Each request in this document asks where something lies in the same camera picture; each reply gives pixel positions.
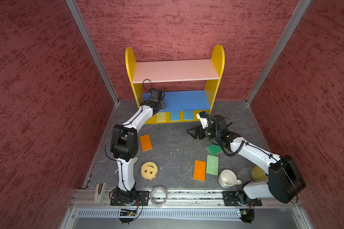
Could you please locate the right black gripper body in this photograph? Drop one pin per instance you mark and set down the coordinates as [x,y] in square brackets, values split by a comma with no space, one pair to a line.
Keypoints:
[215,133]

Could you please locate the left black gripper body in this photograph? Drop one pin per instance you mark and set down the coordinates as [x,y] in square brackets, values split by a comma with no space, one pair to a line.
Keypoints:
[161,104]

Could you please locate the orange sponge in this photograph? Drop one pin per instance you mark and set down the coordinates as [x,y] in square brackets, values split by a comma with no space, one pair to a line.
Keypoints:
[199,170]
[145,142]

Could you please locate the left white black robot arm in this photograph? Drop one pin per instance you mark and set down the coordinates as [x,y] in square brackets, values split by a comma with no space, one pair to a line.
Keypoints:
[123,144]

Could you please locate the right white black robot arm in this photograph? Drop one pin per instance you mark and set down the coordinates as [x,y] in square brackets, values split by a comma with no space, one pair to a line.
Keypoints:
[284,181]

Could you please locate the blue lower shelf board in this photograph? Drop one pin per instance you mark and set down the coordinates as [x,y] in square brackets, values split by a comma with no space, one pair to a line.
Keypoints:
[186,101]

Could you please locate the yellow shelf unit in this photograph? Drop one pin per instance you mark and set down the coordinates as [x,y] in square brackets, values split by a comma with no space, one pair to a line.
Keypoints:
[141,94]

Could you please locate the pink upper shelf board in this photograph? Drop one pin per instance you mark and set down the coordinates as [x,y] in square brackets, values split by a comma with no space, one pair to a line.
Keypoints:
[178,71]

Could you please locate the green scrub sponge dark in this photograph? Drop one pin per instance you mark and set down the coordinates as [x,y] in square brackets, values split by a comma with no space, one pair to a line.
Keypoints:
[214,149]

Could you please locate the light green sponge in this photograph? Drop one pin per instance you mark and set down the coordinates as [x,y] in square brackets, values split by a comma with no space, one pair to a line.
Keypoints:
[212,165]

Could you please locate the white ceramic mug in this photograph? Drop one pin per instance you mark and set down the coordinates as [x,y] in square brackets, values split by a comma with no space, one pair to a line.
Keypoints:
[228,179]

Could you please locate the yellow cup with pens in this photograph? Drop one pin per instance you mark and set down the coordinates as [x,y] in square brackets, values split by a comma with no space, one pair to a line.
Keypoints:
[257,174]

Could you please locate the yellow smiley face sponge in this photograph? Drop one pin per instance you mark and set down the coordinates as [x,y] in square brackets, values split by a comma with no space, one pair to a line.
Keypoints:
[149,171]

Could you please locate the clear tape roll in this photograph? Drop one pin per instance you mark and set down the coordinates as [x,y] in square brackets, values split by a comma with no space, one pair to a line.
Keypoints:
[158,196]

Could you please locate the beige stapler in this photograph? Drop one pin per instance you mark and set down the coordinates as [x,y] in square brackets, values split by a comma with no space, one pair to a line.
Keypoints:
[100,192]

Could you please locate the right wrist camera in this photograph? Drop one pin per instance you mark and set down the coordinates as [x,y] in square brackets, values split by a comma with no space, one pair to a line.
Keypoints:
[203,117]

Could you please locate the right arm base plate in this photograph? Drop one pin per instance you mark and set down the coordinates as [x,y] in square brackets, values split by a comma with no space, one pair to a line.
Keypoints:
[239,199]

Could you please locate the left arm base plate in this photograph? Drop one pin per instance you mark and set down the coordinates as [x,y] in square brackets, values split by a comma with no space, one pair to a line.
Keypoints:
[135,198]

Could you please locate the aluminium rail front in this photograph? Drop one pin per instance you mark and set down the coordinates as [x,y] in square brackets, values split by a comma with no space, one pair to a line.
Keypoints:
[178,198]

